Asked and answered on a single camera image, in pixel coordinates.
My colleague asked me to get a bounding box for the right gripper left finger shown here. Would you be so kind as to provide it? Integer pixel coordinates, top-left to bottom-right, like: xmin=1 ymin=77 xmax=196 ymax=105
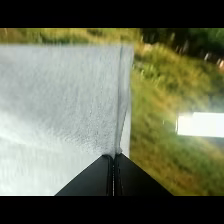
xmin=55 ymin=154 xmax=115 ymax=197

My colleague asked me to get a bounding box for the grey garment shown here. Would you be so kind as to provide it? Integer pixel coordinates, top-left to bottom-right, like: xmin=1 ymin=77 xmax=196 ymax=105
xmin=0 ymin=44 xmax=135 ymax=197

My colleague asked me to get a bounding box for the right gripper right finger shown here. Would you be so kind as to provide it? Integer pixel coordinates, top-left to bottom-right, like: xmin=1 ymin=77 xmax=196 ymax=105
xmin=113 ymin=152 xmax=173 ymax=197

